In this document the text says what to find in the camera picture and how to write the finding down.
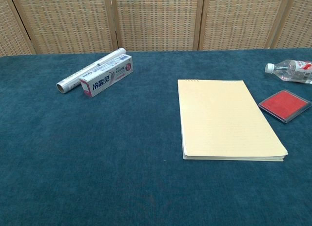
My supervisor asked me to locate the cream-coloured book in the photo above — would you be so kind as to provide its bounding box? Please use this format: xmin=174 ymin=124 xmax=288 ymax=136
xmin=177 ymin=79 xmax=289 ymax=162

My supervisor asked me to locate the white toothpaste box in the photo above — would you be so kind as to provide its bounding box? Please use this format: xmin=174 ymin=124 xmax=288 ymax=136
xmin=78 ymin=54 xmax=134 ymax=98

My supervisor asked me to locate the blue table cloth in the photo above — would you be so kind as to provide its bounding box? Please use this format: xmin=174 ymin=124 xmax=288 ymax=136
xmin=0 ymin=48 xmax=312 ymax=226

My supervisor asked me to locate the white cling film roll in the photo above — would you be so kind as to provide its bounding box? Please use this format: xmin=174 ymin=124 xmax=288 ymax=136
xmin=56 ymin=48 xmax=127 ymax=94

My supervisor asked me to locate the woven bamboo folding screen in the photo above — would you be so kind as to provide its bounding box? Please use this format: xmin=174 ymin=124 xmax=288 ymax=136
xmin=0 ymin=0 xmax=312 ymax=57

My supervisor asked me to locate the red ink stamp pad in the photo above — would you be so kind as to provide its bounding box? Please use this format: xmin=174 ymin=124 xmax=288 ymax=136
xmin=258 ymin=89 xmax=309 ymax=124

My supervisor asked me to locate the clear plastic water bottle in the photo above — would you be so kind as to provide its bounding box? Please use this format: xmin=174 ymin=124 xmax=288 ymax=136
xmin=264 ymin=60 xmax=312 ymax=84

